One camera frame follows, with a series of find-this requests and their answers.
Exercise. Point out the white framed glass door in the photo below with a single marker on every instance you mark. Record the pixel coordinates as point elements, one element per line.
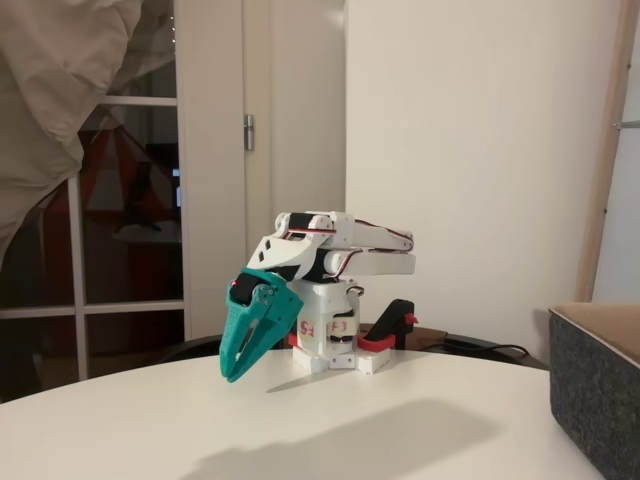
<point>210,200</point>

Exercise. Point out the light wooden post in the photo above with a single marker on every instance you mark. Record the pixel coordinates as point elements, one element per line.
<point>600,200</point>

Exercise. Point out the grey felt box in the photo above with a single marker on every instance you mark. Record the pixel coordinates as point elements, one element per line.
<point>595,400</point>

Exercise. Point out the metal shelf bracket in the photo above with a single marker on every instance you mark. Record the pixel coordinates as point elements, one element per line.
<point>627,124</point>

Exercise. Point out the beige curtain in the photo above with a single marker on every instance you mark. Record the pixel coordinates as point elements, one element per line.
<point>40,75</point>

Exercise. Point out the metal door hinge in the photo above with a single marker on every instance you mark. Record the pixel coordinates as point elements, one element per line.
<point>248,132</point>

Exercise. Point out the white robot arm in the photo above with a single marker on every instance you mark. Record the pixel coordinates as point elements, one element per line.
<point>370,260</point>

